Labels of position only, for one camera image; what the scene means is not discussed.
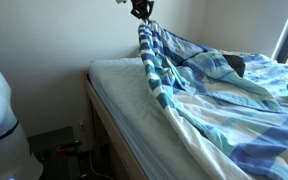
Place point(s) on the blue white checked duvet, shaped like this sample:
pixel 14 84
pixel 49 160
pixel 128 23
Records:
pixel 217 110

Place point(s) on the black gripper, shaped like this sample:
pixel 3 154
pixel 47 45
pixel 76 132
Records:
pixel 142 6

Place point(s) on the mattress with pale blue sheet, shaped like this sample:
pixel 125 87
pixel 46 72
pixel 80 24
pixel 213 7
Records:
pixel 124 90

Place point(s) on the dark navy garment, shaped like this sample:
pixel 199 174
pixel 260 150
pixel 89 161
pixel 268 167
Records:
pixel 236 63

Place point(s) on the light wooden bed frame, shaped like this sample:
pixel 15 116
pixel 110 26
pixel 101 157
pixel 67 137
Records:
pixel 107 126

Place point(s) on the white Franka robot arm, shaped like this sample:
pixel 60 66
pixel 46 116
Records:
pixel 0 133

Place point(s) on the red black clamp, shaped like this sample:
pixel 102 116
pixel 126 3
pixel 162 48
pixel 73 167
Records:
pixel 69 147

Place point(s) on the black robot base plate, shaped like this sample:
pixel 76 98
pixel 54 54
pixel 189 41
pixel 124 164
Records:
pixel 54 160

